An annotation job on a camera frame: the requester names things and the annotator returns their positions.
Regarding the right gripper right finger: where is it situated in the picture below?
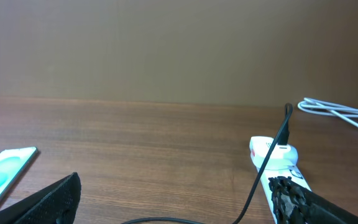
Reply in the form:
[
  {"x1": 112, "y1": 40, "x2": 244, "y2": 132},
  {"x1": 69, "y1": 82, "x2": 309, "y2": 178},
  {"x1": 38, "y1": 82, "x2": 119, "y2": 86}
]
[{"x1": 268, "y1": 176, "x2": 358, "y2": 224}]

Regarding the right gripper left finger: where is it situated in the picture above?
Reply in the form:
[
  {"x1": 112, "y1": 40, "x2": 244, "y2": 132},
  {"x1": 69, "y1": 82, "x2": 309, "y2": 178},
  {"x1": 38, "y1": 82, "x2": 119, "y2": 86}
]
[{"x1": 0, "y1": 172, "x2": 81, "y2": 224}]

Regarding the teal screen Galaxy smartphone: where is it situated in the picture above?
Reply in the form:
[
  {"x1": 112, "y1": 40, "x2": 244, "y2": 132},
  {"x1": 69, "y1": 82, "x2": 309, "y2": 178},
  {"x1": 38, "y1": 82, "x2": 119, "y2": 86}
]
[{"x1": 0, "y1": 147, "x2": 39, "y2": 201}]

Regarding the white USB charger plug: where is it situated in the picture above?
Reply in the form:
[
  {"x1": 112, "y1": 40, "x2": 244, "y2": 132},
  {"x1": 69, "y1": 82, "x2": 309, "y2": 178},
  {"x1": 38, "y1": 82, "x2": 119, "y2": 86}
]
[{"x1": 251, "y1": 143, "x2": 298, "y2": 170}]

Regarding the white power strip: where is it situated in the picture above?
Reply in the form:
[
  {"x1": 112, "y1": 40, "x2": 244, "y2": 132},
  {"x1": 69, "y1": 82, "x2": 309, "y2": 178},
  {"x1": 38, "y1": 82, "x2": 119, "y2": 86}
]
[{"x1": 249, "y1": 136, "x2": 312, "y2": 224}]

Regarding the black USB charging cable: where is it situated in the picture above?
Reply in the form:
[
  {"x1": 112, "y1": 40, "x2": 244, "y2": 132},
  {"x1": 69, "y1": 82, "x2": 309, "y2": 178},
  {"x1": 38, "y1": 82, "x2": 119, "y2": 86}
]
[{"x1": 121, "y1": 103, "x2": 294, "y2": 224}]

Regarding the white power strip cord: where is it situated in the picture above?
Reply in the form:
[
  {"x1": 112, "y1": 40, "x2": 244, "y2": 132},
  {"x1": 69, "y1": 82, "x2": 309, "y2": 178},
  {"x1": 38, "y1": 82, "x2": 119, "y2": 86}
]
[{"x1": 297, "y1": 97, "x2": 358, "y2": 139}]

